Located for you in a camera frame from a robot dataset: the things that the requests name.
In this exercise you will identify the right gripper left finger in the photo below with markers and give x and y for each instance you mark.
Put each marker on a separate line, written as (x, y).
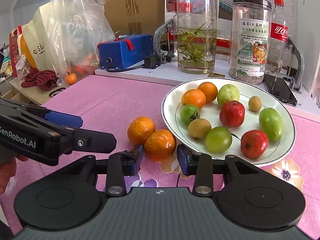
(116, 167)

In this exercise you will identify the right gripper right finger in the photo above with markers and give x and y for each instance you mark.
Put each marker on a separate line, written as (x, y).
(202, 166)

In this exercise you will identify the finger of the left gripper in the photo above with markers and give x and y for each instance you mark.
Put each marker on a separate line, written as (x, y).
(83, 140)
(55, 117)

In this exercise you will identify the green tomato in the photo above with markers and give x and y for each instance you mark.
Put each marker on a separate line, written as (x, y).
(189, 113)
(218, 140)

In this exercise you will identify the brown kiwi fruit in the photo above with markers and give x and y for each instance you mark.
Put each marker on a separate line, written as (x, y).
(199, 128)

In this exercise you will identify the orange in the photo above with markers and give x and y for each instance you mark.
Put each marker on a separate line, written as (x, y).
(160, 145)
(210, 91)
(140, 130)
(194, 97)

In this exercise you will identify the red apple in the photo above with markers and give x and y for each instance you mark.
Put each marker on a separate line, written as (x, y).
(253, 143)
(232, 114)

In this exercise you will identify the white ceramic plate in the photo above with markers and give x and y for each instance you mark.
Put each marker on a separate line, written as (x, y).
(276, 150)

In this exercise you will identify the large light green fruit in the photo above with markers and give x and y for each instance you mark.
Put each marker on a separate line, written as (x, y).
(227, 93)

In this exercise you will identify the oblong green fruit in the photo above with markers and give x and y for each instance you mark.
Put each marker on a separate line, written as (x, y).
(270, 122)

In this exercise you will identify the small brown kiwi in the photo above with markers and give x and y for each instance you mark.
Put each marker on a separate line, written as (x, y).
(255, 104)

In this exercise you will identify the person left hand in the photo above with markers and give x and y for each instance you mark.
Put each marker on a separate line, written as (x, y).
(7, 171)

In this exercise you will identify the red striped cloth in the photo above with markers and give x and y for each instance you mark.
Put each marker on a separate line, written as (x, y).
(45, 80)

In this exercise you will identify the blue plastic tool box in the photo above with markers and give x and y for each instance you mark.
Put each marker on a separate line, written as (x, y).
(124, 52)

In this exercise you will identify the clear plastic bag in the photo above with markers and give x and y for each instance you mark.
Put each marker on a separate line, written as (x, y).
(74, 29)

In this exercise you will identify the black power adapter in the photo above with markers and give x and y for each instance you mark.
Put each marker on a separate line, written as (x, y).
(151, 62)

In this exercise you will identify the black smartphone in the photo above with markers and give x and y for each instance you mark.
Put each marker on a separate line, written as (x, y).
(278, 88)

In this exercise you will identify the clear jar with label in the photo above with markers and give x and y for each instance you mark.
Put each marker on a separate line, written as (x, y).
(251, 25)

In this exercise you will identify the cardboard box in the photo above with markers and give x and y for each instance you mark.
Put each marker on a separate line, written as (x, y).
(129, 17)

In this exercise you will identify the cola bottle red cap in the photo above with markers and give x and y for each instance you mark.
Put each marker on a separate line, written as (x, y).
(278, 38)

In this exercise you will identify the glass vase with plant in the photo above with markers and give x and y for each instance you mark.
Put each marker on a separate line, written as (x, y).
(196, 37)

